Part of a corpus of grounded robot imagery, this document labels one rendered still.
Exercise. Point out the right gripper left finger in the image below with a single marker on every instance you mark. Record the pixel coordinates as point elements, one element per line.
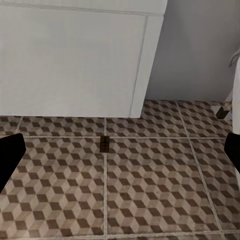
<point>12,149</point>

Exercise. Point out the mousetrap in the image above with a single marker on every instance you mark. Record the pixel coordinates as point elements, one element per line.
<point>104,144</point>

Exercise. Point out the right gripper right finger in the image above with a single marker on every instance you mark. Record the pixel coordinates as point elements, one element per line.
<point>232,149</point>

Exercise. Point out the bathtub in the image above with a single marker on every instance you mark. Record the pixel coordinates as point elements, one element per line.
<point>230,110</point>

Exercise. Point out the furniture sink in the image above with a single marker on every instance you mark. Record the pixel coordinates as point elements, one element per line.
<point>77,58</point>

